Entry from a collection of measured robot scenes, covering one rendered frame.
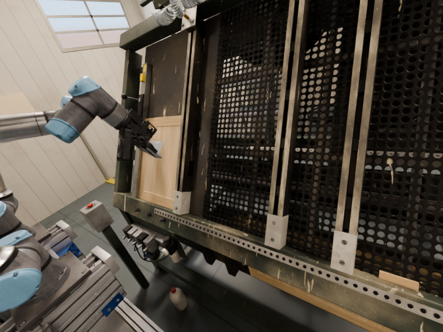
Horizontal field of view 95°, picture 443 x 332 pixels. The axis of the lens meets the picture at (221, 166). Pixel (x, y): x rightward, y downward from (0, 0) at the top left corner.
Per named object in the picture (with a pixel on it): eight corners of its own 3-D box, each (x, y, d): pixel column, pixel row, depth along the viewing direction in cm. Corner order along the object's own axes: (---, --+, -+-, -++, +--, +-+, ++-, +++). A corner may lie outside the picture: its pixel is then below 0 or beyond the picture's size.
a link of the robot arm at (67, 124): (68, 142, 66) (91, 117, 69) (72, 147, 58) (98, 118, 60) (41, 126, 61) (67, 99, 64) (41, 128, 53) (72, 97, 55)
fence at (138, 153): (136, 196, 149) (131, 196, 146) (147, 66, 147) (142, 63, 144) (140, 197, 146) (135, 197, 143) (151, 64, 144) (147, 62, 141)
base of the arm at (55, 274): (28, 313, 65) (6, 296, 61) (18, 292, 74) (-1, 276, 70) (76, 273, 75) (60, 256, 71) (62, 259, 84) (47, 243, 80)
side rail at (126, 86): (126, 190, 169) (113, 191, 160) (138, 56, 166) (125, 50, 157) (130, 191, 165) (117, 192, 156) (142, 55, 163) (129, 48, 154)
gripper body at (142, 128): (159, 130, 77) (134, 107, 68) (147, 149, 74) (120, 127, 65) (147, 131, 81) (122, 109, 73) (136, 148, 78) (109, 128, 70)
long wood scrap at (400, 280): (378, 276, 64) (378, 278, 63) (379, 269, 64) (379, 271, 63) (417, 289, 59) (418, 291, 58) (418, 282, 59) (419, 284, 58)
